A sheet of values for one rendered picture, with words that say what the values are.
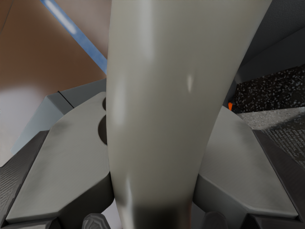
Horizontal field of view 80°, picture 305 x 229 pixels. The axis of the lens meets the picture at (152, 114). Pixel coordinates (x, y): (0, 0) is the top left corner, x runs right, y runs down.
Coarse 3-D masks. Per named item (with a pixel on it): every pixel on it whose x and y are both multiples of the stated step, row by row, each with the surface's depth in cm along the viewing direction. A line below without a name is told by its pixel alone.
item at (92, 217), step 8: (88, 216) 5; (96, 216) 5; (104, 216) 5; (208, 216) 5; (216, 216) 5; (224, 216) 5; (88, 224) 5; (96, 224) 5; (104, 224) 5; (208, 224) 5; (216, 224) 5; (224, 224) 5
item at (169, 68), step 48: (144, 0) 3; (192, 0) 3; (240, 0) 3; (144, 48) 3; (192, 48) 3; (240, 48) 3; (144, 96) 3; (192, 96) 3; (144, 144) 4; (192, 144) 4; (144, 192) 5; (192, 192) 6
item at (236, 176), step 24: (216, 120) 9; (240, 120) 9; (216, 144) 7; (240, 144) 7; (216, 168) 6; (240, 168) 6; (264, 168) 6; (216, 192) 6; (240, 192) 5; (264, 192) 5; (240, 216) 5; (288, 216) 5
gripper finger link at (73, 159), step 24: (96, 96) 11; (72, 120) 8; (96, 120) 8; (48, 144) 7; (72, 144) 7; (96, 144) 7; (48, 168) 6; (72, 168) 6; (96, 168) 6; (24, 192) 5; (48, 192) 5; (72, 192) 5; (96, 192) 6; (24, 216) 5; (48, 216) 5; (72, 216) 5
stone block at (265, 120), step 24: (288, 48) 74; (240, 72) 87; (264, 72) 63; (288, 72) 52; (240, 96) 68; (264, 96) 58; (288, 96) 51; (264, 120) 60; (288, 120) 53; (288, 144) 58
